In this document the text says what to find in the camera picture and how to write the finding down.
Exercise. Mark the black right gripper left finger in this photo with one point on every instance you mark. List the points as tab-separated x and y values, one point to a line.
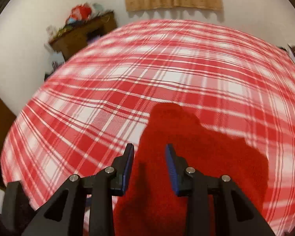
64	212

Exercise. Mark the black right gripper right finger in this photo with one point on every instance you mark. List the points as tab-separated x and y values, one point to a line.
215	205

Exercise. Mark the red knitted garment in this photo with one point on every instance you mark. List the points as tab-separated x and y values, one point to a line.
150	206

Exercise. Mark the red white plaid bedsheet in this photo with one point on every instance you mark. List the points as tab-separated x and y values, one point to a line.
223	98

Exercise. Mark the white paper shopping bag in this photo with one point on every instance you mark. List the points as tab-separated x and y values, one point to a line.
57	60

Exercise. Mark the dark wooden desk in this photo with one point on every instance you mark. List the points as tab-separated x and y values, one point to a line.
82	34

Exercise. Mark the red gift box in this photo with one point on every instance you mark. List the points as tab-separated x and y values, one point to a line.
79	13

